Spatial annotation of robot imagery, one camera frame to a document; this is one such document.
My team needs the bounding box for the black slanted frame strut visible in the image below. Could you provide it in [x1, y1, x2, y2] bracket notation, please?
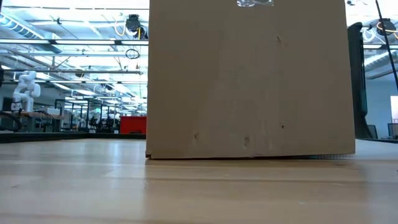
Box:
[374, 0, 398, 91]

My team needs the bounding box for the black hanging cable coil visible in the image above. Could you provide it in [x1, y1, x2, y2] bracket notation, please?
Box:
[124, 48, 141, 60]

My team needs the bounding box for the black cable loop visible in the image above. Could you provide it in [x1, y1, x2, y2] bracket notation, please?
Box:
[0, 111, 24, 133]

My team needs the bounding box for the black ceiling cable reel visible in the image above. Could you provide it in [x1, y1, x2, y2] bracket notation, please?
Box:
[376, 17, 398, 35]
[124, 13, 149, 40]

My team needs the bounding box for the wheeled grey workbench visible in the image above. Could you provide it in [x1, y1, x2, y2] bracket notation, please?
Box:
[0, 110, 65, 133]

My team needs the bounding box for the brown cardboard shipping box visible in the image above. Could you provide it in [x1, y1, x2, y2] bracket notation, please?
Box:
[145, 0, 356, 161]

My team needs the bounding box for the large red tote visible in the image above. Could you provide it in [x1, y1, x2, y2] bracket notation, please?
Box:
[119, 115, 148, 135]

